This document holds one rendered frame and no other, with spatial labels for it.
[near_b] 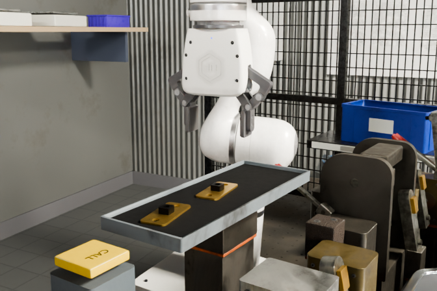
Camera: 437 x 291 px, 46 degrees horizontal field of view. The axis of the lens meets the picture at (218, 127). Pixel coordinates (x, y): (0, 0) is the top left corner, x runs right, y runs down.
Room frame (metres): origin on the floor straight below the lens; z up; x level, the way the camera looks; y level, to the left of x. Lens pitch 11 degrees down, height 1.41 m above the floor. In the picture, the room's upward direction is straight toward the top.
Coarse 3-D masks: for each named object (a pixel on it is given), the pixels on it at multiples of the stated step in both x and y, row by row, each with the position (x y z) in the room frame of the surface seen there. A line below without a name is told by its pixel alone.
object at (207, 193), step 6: (210, 186) 0.79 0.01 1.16; (216, 186) 0.77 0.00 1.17; (222, 186) 0.78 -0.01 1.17; (228, 186) 0.79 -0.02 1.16; (234, 186) 0.79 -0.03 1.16; (204, 192) 0.76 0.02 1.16; (210, 192) 0.76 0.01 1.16; (216, 192) 0.76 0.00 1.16; (222, 192) 0.76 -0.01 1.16; (228, 192) 0.77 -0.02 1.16; (204, 198) 0.74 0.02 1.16; (210, 198) 0.74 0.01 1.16; (216, 198) 0.73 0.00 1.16
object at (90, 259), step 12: (96, 240) 0.58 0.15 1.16; (72, 252) 0.55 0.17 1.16; (84, 252) 0.55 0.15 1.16; (96, 252) 0.55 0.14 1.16; (108, 252) 0.55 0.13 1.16; (120, 252) 0.55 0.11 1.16; (60, 264) 0.54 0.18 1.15; (72, 264) 0.52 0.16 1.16; (84, 264) 0.52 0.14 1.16; (96, 264) 0.52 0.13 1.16; (108, 264) 0.53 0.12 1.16; (84, 276) 0.52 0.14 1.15
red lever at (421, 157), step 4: (392, 136) 1.30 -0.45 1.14; (396, 136) 1.29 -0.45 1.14; (400, 136) 1.29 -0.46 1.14; (404, 140) 1.28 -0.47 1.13; (420, 156) 1.26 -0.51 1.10; (424, 156) 1.26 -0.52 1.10; (424, 160) 1.25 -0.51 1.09; (428, 160) 1.25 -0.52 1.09; (428, 164) 1.24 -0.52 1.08; (432, 164) 1.24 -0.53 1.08; (432, 168) 1.24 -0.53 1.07
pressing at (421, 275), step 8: (416, 272) 0.82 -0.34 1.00; (424, 272) 0.82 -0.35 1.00; (432, 272) 0.82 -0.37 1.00; (408, 280) 0.79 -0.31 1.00; (416, 280) 0.79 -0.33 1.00; (424, 280) 0.80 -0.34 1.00; (432, 280) 0.80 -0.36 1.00; (408, 288) 0.76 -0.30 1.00; (416, 288) 0.77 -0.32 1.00; (424, 288) 0.77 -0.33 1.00; (432, 288) 0.77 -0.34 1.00
